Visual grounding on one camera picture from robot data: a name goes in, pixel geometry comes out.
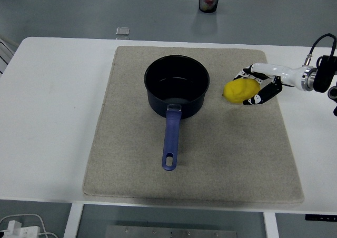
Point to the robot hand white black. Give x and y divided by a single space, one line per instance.
279 72

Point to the yellow potato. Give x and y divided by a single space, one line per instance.
239 90

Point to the beige table mat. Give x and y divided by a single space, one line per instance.
210 156

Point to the black table control panel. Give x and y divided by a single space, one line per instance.
319 217

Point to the white table leg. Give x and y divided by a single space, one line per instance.
72 222
271 226

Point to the small clear square lid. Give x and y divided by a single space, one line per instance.
122 31

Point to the grey metal plate with screws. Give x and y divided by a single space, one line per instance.
171 232

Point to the white power strip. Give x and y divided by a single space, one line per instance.
23 231

